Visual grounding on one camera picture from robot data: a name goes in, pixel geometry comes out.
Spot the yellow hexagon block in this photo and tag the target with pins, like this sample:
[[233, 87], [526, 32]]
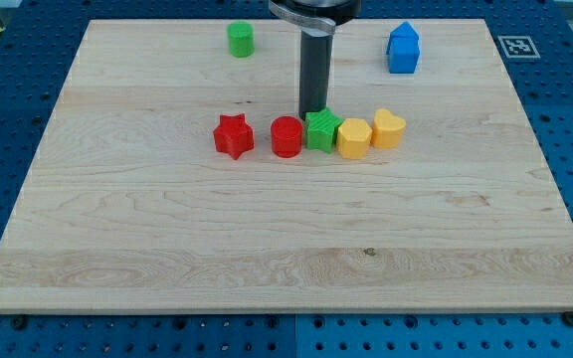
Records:
[[353, 138]]

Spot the red star block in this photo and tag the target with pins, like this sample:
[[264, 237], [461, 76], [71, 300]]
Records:
[[233, 135]]

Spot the light wooden board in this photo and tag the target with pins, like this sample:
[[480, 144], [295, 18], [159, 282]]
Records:
[[128, 208]]

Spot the yellow heart block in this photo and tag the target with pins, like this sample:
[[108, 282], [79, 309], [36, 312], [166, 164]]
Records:
[[388, 129]]

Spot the green cylinder block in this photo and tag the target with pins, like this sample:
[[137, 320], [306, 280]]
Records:
[[241, 39]]

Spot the red cylinder block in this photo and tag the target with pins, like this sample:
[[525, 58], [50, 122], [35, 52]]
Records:
[[286, 135]]

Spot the green star block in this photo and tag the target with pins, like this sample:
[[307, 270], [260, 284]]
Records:
[[321, 130]]

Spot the white fiducial marker tag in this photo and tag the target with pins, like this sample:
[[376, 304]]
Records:
[[518, 47]]

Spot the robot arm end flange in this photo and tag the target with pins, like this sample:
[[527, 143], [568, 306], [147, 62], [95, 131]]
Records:
[[317, 17]]

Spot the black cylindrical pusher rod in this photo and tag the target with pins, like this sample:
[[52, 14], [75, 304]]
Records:
[[314, 70]]

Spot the blue house-shaped block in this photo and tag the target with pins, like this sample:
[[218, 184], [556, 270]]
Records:
[[403, 49]]

